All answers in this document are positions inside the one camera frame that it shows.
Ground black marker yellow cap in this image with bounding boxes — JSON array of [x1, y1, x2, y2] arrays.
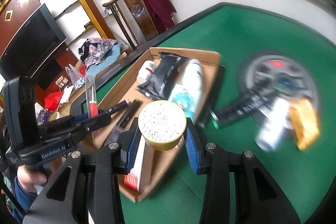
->
[[105, 98, 144, 146]]

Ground yellow round tin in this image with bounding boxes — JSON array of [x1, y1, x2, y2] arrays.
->
[[138, 100, 187, 151]]

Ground clear tube red tool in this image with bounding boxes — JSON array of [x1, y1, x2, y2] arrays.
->
[[85, 75, 98, 118]]

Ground white medicine bottle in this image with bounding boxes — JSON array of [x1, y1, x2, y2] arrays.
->
[[255, 98, 289, 152]]

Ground white tube bottle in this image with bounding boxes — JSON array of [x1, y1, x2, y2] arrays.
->
[[167, 58, 204, 109]]

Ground orange snack packet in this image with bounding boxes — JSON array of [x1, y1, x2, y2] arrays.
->
[[289, 98, 319, 151]]

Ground person left hand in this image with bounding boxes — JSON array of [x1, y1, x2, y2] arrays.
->
[[17, 159, 61, 193]]

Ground cardboard tray box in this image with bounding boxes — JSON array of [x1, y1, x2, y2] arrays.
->
[[98, 47, 221, 202]]

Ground black foil packet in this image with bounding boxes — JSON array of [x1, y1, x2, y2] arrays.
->
[[137, 52, 189, 101]]

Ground teal cartoon packet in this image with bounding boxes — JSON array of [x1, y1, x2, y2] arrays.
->
[[168, 84, 202, 122]]

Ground pile of clothes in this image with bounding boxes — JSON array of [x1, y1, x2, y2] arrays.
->
[[78, 38, 122, 76]]

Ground small white pill bottle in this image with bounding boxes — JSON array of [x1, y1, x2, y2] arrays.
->
[[137, 60, 156, 85]]

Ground black marker green cap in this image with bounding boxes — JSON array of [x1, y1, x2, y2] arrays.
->
[[211, 90, 277, 129]]

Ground black television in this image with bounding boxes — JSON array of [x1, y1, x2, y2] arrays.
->
[[1, 4, 67, 81]]

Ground wooden chair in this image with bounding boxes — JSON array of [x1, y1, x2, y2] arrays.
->
[[102, 0, 158, 50]]

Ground round grey table console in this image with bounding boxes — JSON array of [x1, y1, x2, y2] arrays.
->
[[237, 51, 320, 112]]

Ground maroon cloth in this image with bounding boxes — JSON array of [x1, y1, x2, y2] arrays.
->
[[143, 0, 176, 34]]

